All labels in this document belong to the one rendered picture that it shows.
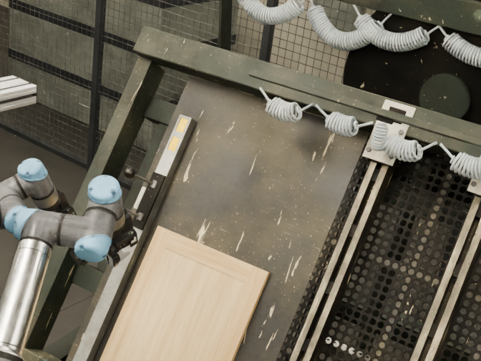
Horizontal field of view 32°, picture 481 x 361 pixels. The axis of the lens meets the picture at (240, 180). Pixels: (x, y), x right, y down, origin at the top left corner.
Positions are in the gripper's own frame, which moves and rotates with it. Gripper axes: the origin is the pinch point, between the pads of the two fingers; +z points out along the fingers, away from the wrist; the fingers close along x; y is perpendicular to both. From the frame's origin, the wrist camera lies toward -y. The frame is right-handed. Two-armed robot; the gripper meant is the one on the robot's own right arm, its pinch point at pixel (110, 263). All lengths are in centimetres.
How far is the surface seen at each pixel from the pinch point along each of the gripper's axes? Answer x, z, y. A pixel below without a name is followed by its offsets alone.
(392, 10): 30, 8, 134
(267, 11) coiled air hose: 69, 27, 111
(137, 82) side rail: 72, 31, 54
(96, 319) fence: 18, 64, -1
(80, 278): 38, 70, 4
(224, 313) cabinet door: -12, 49, 30
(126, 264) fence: 25, 54, 16
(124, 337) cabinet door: 7, 64, 3
